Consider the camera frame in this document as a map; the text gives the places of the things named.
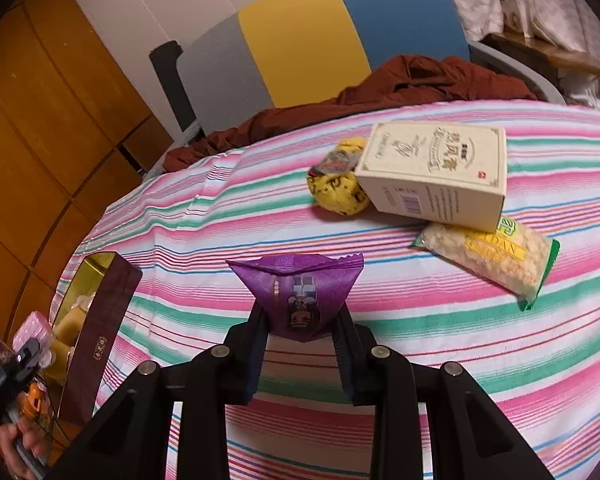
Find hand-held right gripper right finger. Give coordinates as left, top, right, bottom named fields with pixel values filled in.
left=330, top=306, right=556, bottom=480

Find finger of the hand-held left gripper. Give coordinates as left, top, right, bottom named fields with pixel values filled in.
left=12, top=337, right=41, bottom=377

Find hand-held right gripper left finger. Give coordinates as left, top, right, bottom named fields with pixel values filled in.
left=45, top=302, right=271, bottom=480

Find pink snack packet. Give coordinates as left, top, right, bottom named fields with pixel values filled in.
left=11, top=311, right=56, bottom=368

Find dark maroon gift box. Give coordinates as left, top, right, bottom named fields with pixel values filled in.
left=50, top=251, right=144, bottom=423

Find purple snack packet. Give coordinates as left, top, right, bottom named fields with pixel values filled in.
left=225, top=252, right=365, bottom=343

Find person's left hand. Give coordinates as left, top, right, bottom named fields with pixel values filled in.
left=0, top=412, right=51, bottom=480

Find striped bedsheet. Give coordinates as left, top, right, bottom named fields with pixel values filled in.
left=50, top=100, right=600, bottom=480

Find green-edged rice cracker packet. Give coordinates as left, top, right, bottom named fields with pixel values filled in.
left=411, top=217, right=561, bottom=312

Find yellow snack packet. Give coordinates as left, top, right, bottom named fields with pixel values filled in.
left=306, top=136, right=373, bottom=218

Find wooden cabinet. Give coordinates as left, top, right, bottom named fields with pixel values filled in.
left=0, top=0, right=176, bottom=351

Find large cream printed box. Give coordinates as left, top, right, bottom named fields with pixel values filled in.
left=354, top=121, right=508, bottom=234

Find maroon cloth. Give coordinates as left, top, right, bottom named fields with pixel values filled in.
left=162, top=55, right=538, bottom=173

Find grey yellow blue chair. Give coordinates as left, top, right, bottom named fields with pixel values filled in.
left=149, top=0, right=566, bottom=138

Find wooden desk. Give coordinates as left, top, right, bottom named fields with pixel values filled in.
left=480, top=32, right=600, bottom=86

